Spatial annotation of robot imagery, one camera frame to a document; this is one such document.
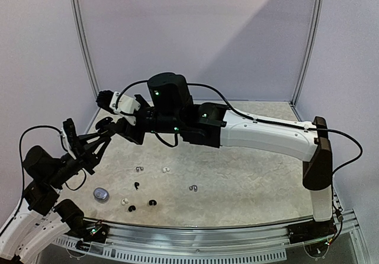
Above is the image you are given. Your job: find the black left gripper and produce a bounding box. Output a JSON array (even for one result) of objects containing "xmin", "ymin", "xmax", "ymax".
[{"xmin": 46, "ymin": 130, "xmax": 111, "ymax": 188}]

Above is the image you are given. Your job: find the glossy black earbud charging case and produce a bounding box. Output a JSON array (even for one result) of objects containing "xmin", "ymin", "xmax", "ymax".
[{"xmin": 95, "ymin": 117, "xmax": 113, "ymax": 134}]

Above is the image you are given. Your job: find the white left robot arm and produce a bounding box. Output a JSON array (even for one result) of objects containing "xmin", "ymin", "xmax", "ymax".
[{"xmin": 1, "ymin": 134, "xmax": 111, "ymax": 263}]

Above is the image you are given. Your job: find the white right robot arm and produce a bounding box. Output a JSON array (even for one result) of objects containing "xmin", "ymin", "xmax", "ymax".
[{"xmin": 96, "ymin": 72, "xmax": 332, "ymax": 238}]

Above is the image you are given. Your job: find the silver blue charging case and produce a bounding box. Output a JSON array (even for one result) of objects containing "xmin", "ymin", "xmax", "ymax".
[{"xmin": 93, "ymin": 187, "xmax": 110, "ymax": 203}]

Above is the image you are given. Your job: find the white earbud upper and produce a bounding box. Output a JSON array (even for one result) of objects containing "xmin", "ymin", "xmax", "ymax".
[{"xmin": 162, "ymin": 167, "xmax": 171, "ymax": 173}]

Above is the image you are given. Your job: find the white earbud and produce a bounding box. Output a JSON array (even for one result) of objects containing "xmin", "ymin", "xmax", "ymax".
[
  {"xmin": 121, "ymin": 198, "xmax": 129, "ymax": 206},
  {"xmin": 162, "ymin": 167, "xmax": 171, "ymax": 173}
]

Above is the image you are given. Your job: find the white earbud lower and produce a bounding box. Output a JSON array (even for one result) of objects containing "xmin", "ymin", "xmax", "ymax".
[{"xmin": 121, "ymin": 198, "xmax": 129, "ymax": 206}]

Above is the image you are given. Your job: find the silver earbud right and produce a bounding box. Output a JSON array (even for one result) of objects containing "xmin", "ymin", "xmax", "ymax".
[{"xmin": 189, "ymin": 185, "xmax": 198, "ymax": 192}]

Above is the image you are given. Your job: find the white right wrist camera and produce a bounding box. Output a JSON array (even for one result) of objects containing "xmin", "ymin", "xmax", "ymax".
[{"xmin": 95, "ymin": 90, "xmax": 141, "ymax": 117}]

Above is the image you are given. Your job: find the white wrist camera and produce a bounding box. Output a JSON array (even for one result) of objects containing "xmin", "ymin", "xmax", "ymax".
[
  {"xmin": 95, "ymin": 90, "xmax": 141, "ymax": 117},
  {"xmin": 60, "ymin": 118, "xmax": 76, "ymax": 160}
]

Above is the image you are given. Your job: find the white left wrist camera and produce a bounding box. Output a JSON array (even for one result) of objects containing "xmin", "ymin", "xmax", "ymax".
[{"xmin": 60, "ymin": 118, "xmax": 76, "ymax": 160}]

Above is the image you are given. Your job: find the black ring earbud left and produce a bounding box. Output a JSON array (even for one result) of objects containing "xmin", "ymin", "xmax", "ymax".
[{"xmin": 128, "ymin": 205, "xmax": 136, "ymax": 212}]

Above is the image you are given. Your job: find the white perforated cable tray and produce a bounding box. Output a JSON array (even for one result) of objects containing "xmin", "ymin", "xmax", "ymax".
[{"xmin": 37, "ymin": 236, "xmax": 288, "ymax": 263}]

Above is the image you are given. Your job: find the aluminium left corner post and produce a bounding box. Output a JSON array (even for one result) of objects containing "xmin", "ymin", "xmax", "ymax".
[{"xmin": 70, "ymin": 0, "xmax": 100, "ymax": 98}]

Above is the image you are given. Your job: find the aluminium corner post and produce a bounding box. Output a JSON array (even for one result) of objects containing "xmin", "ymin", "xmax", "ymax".
[
  {"xmin": 70, "ymin": 0, "xmax": 100, "ymax": 98},
  {"xmin": 290, "ymin": 0, "xmax": 323, "ymax": 108}
]

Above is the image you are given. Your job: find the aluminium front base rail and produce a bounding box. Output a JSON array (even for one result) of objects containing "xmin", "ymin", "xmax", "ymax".
[{"xmin": 101, "ymin": 210, "xmax": 371, "ymax": 263}]

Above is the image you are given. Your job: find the aluminium right corner post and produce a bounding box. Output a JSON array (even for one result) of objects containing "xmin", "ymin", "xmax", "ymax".
[{"xmin": 290, "ymin": 0, "xmax": 323, "ymax": 108}]

